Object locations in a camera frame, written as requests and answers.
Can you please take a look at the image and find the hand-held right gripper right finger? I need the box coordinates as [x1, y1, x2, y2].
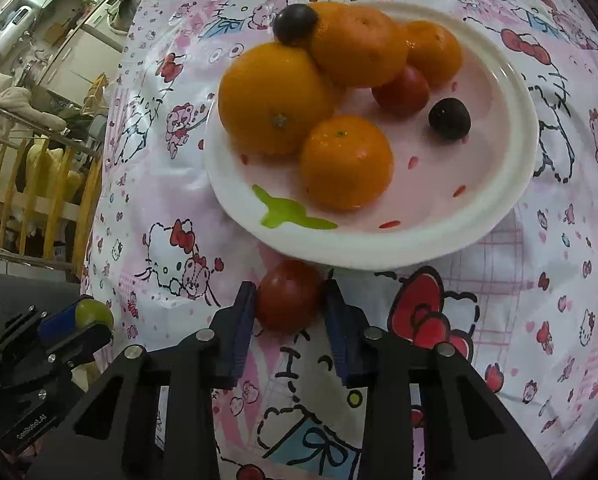
[323, 279, 552, 480]

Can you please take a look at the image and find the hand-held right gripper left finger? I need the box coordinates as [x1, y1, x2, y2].
[39, 281, 258, 480]

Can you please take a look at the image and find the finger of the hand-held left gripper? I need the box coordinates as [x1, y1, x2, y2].
[38, 302, 82, 343]
[46, 324, 114, 367]

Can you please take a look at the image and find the green grape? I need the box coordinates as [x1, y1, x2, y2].
[75, 298, 115, 333]

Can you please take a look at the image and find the white plate with pink centre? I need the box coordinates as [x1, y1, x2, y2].
[202, 1, 538, 271]

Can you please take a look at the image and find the large orange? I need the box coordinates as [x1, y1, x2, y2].
[218, 41, 336, 157]

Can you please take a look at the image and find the dark grape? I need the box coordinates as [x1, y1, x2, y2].
[272, 4, 320, 46]
[427, 98, 472, 139]

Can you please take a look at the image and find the small red tomato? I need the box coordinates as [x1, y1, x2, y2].
[371, 64, 431, 118]

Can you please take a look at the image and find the medium orange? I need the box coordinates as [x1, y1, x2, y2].
[308, 2, 410, 88]

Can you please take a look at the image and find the small mandarin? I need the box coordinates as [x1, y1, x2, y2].
[405, 20, 464, 87]

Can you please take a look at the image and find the yellow wooden railing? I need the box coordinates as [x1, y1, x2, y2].
[0, 72, 111, 271]

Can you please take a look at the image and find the pink cartoon printed tablecloth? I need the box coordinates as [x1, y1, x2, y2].
[79, 0, 598, 480]

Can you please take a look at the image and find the beige plush toy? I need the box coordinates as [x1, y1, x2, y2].
[0, 72, 67, 133]

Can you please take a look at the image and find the white kitchen cabinet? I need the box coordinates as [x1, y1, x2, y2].
[42, 20, 130, 103]

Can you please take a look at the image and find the silver appliance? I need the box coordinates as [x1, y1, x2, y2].
[0, 0, 55, 61]

